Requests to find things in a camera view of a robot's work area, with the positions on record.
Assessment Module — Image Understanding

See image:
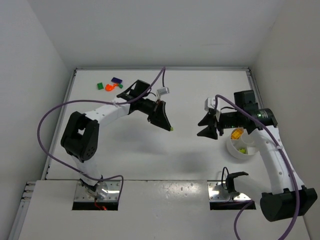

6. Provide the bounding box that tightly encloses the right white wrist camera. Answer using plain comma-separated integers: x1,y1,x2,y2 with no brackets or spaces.
204,97,221,121

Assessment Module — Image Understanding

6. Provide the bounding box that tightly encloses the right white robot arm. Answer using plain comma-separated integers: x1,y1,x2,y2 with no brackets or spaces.
197,90,318,222

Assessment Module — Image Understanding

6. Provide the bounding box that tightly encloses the green square lego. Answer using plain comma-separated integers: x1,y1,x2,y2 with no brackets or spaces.
97,82,104,90

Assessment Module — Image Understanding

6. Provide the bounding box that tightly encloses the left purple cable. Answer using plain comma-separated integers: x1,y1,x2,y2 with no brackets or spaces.
36,66,167,191

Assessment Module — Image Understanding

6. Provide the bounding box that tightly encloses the yellow long lego brick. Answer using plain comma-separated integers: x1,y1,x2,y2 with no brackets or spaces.
230,128,244,140

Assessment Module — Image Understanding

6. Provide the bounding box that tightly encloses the white round divided container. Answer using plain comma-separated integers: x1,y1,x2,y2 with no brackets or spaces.
226,127,259,161

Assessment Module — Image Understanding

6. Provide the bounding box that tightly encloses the blue flat lego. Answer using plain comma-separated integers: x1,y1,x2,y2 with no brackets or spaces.
111,77,123,84

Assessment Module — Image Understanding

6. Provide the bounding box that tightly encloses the orange lego piece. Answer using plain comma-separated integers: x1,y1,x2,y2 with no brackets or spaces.
104,83,118,92

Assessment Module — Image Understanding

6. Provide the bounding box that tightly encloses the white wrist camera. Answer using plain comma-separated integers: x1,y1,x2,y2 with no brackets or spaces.
204,97,221,121
156,86,170,96

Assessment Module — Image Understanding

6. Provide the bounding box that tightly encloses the metal base plate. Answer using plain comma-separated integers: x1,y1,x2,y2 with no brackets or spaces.
73,180,121,203
207,181,251,203

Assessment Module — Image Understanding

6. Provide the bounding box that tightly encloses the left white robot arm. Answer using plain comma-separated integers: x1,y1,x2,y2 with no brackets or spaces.
60,80,173,194

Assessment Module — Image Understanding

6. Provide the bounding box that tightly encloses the black thin cable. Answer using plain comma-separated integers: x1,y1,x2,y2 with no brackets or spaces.
221,166,232,192

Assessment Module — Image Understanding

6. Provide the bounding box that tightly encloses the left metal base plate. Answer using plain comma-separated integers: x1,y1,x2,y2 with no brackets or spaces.
73,180,121,203

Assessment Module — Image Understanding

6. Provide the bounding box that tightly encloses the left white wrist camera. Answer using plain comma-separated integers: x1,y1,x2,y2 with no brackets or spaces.
156,86,170,96

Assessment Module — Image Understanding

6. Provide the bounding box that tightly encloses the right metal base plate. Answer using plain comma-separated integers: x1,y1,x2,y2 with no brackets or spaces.
207,181,251,203

